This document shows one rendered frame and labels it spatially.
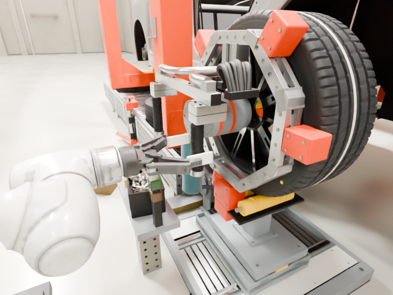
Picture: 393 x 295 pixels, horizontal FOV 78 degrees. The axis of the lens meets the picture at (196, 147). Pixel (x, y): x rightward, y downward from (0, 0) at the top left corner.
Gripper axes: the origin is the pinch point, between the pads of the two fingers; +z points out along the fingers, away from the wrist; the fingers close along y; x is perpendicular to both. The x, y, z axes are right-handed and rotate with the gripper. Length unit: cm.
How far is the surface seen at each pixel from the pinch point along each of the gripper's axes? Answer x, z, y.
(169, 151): -44, 23, -88
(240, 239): -60, 31, -15
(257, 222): -50, 37, -12
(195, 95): 13.2, 1.7, -4.3
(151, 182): -17.4, -9.4, -15.2
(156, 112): 1.5, -0.7, -32.4
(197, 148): 0.5, -0.6, 1.6
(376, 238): -83, 119, 3
